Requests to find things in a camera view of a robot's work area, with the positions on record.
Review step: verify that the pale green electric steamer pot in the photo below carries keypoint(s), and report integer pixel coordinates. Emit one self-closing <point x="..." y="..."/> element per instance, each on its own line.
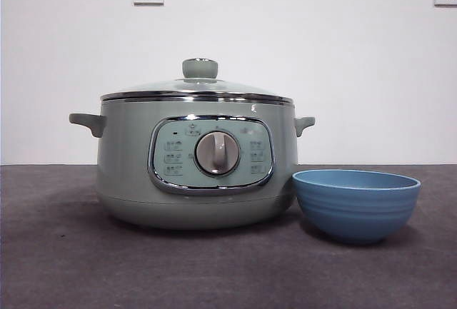
<point x="125" y="162"/>

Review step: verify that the glass lid with green knob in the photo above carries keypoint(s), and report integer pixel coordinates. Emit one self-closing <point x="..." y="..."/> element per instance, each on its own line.
<point x="200" y="70"/>

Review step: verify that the blue ribbed bowl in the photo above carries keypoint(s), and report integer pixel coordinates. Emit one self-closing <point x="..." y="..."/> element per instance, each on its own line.
<point x="357" y="212"/>

